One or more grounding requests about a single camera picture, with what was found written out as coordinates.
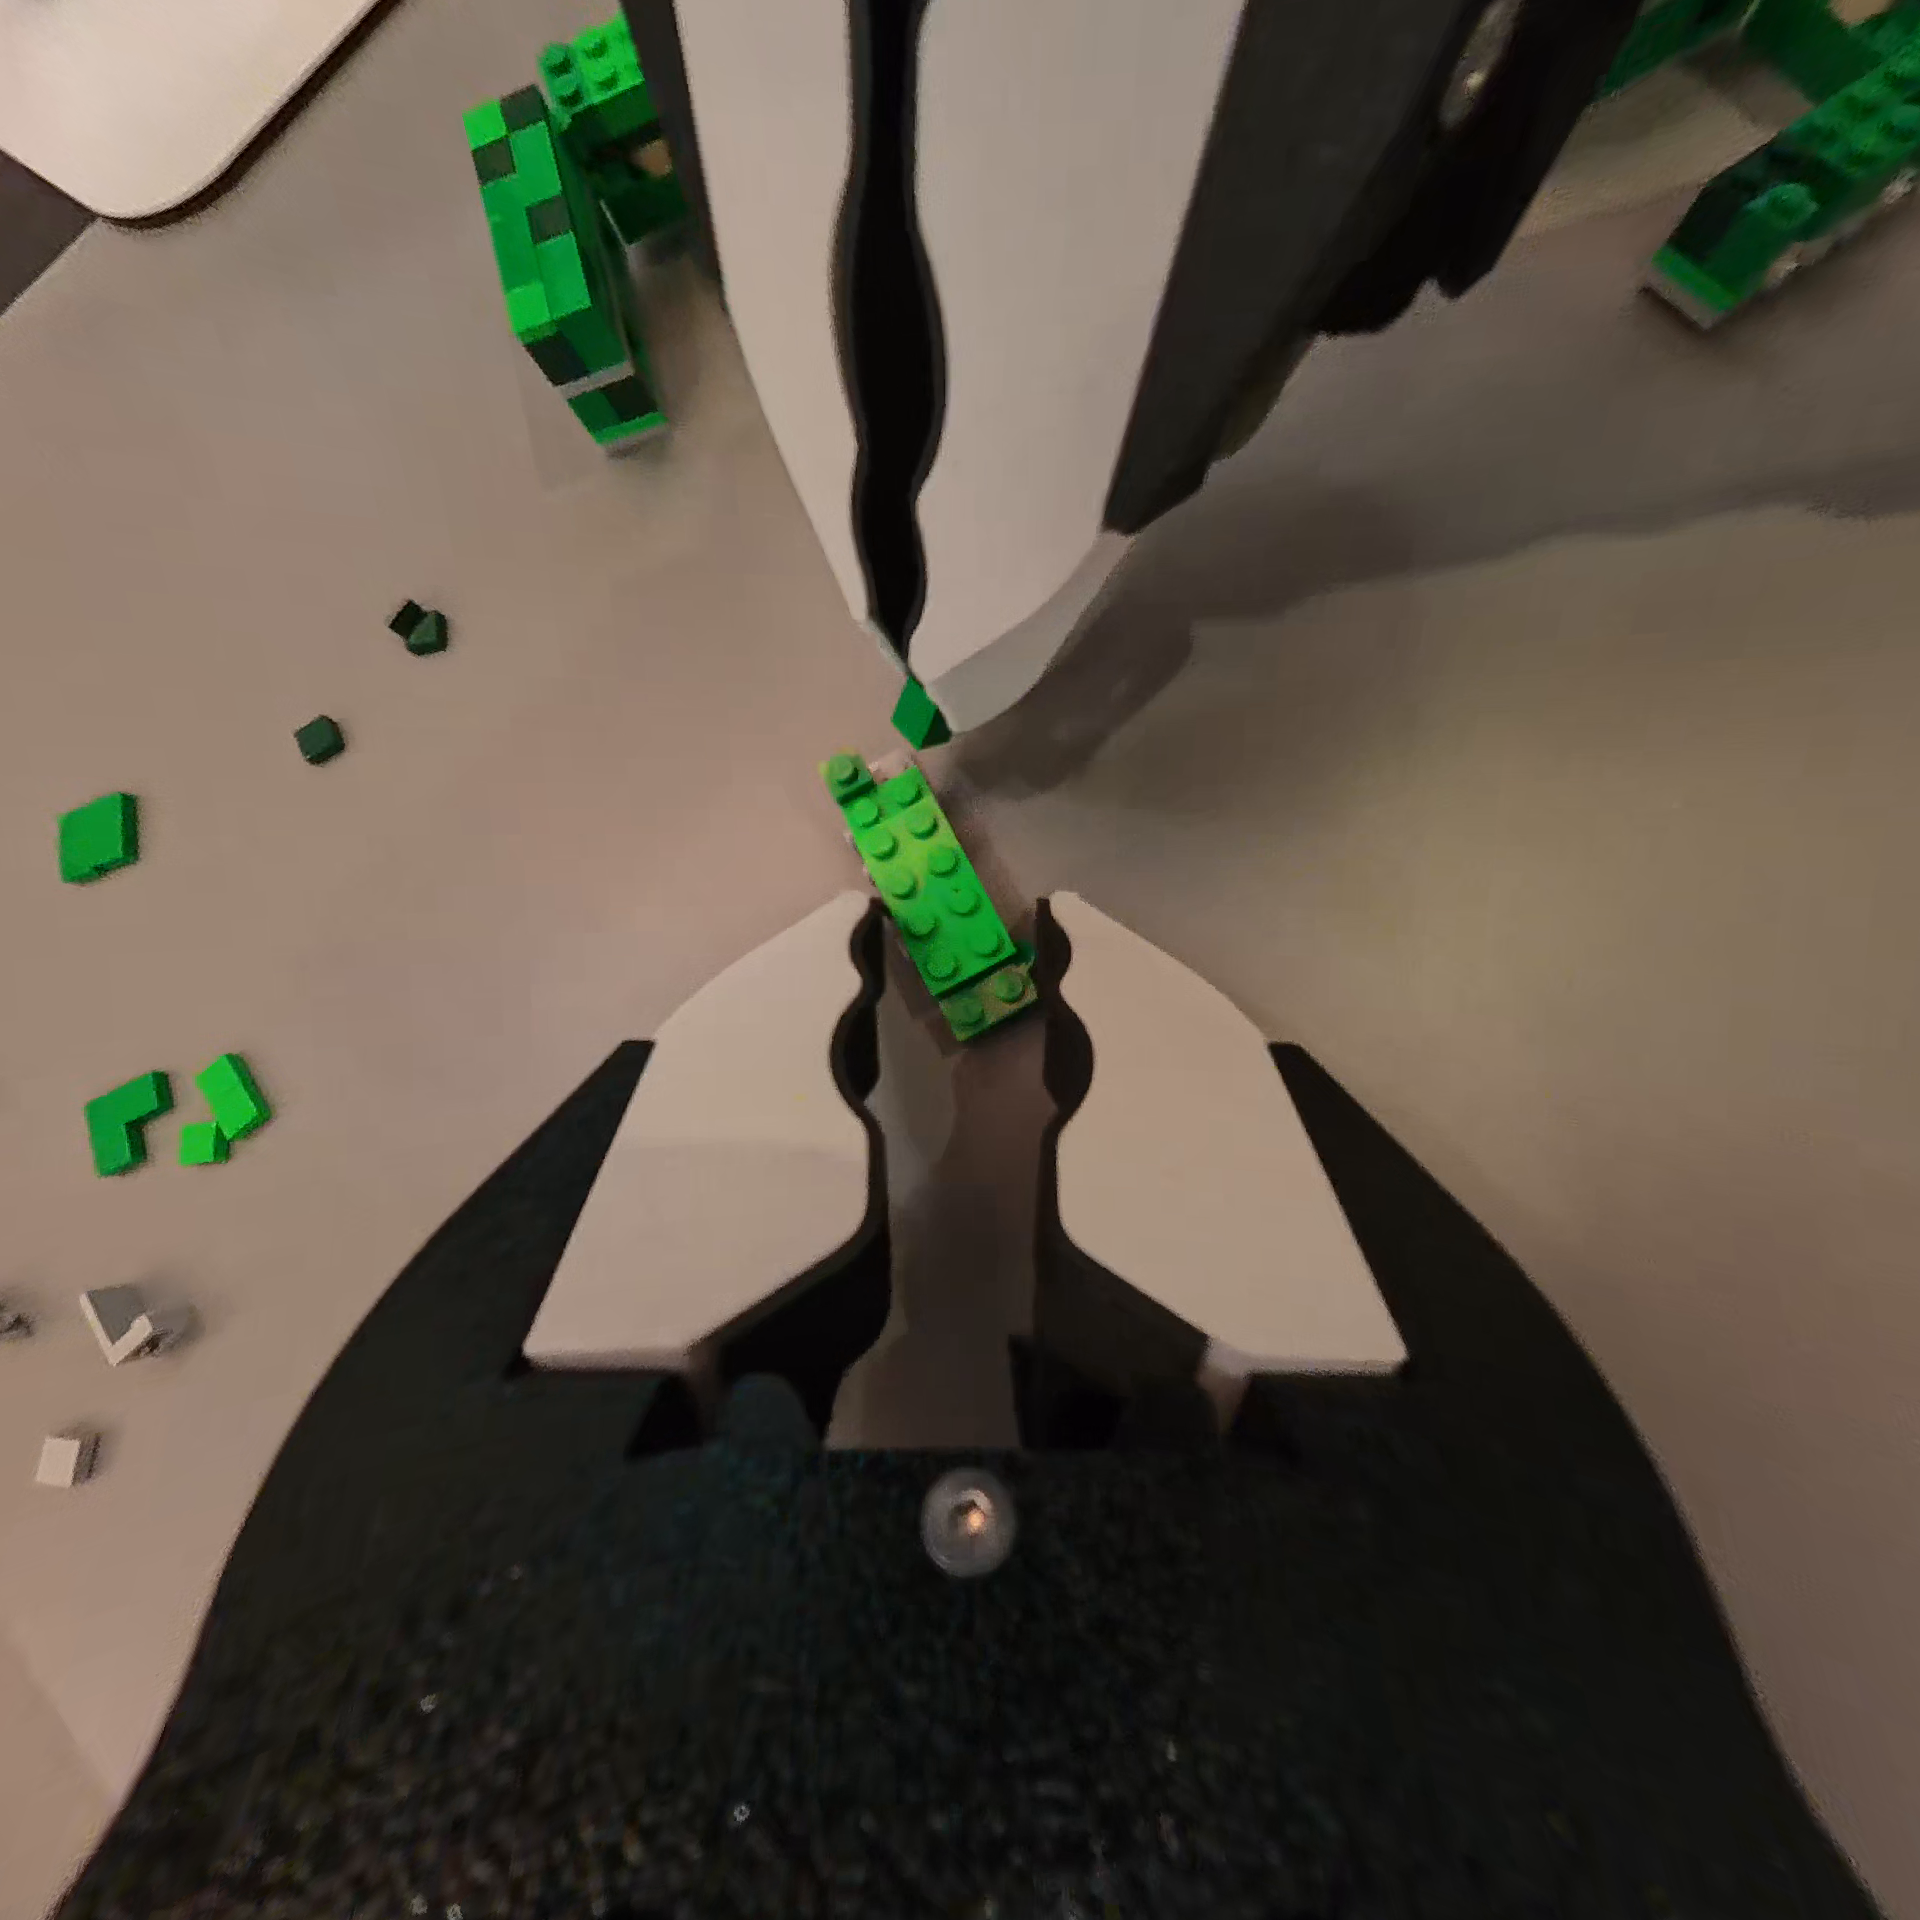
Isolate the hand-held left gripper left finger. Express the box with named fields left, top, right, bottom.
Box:
left=522, top=893, right=900, bottom=1438

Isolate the green studded brick assembly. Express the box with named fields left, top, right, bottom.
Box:
left=820, top=750, right=1041, bottom=1046

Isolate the grey slope piece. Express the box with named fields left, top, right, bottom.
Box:
left=78, top=1281, right=195, bottom=1367

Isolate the green grey black brick build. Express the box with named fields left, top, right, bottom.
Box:
left=1593, top=0, right=1920, bottom=328

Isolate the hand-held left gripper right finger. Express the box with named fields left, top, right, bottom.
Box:
left=1016, top=888, right=1412, bottom=1444

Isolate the green tilted tile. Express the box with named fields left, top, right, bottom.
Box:
left=193, top=1050, right=275, bottom=1140

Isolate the green square tile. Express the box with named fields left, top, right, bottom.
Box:
left=57, top=790, right=143, bottom=884

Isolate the green corner tile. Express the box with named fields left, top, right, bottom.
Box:
left=82, top=1067, right=178, bottom=1178

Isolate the white rounded board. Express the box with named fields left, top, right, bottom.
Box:
left=0, top=0, right=401, bottom=227

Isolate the green checkered brick build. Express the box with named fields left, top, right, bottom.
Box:
left=462, top=11, right=705, bottom=454

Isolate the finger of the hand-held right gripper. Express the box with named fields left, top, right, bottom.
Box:
left=669, top=0, right=917, bottom=664
left=883, top=0, right=1257, bottom=737

